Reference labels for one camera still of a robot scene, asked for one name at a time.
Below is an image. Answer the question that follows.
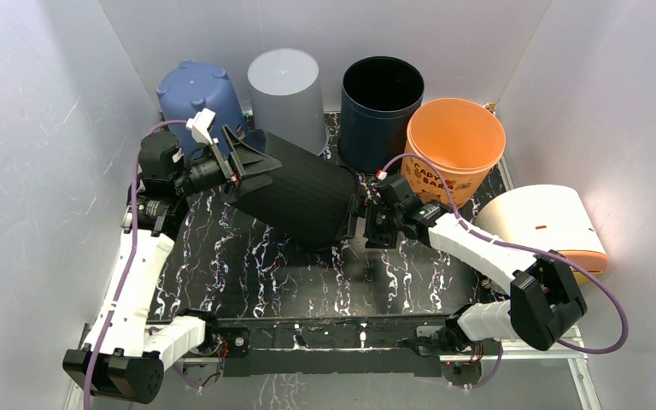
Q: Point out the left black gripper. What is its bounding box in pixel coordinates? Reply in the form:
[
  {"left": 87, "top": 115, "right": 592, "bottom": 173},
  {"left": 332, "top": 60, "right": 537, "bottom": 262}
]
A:
[{"left": 173, "top": 127, "right": 282, "bottom": 198}]

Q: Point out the large black bucket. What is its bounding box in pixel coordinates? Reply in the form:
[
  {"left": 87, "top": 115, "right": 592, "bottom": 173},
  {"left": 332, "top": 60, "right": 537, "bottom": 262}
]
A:
[{"left": 234, "top": 130, "right": 360, "bottom": 250}]

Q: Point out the blue plastic bucket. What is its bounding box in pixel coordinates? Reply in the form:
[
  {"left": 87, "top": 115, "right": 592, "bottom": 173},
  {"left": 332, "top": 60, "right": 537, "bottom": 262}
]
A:
[{"left": 155, "top": 60, "right": 266, "bottom": 154}]

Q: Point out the grey plastic bucket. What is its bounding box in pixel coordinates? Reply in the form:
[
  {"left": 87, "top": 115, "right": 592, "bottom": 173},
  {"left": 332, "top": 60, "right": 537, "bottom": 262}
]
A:
[{"left": 247, "top": 48, "right": 328, "bottom": 155}]

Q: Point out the orange bucket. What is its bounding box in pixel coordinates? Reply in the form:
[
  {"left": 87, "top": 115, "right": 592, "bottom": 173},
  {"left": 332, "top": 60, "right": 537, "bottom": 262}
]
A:
[{"left": 401, "top": 98, "right": 506, "bottom": 208}]

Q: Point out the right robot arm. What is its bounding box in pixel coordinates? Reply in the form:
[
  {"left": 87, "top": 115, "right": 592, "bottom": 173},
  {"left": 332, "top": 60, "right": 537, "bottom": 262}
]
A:
[{"left": 347, "top": 174, "right": 587, "bottom": 355}]

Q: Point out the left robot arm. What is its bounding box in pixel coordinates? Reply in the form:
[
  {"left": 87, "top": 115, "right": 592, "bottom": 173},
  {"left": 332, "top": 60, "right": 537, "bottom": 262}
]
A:
[{"left": 62, "top": 127, "right": 280, "bottom": 404}]

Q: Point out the white and orange container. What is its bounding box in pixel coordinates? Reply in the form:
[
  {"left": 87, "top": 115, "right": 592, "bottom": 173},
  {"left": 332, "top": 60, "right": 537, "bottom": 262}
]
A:
[{"left": 473, "top": 184, "right": 608, "bottom": 276}]

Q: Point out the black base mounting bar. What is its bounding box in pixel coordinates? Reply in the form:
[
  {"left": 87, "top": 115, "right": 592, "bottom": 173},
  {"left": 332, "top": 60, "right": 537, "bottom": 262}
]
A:
[{"left": 217, "top": 314, "right": 477, "bottom": 377}]

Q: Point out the dark blue bucket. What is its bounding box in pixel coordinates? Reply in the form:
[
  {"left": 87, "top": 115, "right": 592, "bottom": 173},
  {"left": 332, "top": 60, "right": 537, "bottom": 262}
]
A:
[{"left": 337, "top": 56, "right": 425, "bottom": 173}]

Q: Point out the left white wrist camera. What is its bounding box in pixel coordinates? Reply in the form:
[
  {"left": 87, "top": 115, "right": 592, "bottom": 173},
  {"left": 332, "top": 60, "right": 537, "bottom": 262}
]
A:
[{"left": 185, "top": 108, "right": 217, "bottom": 146}]

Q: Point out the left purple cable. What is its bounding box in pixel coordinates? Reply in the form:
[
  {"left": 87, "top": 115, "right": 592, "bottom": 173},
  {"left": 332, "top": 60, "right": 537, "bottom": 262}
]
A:
[{"left": 82, "top": 120, "right": 205, "bottom": 410}]

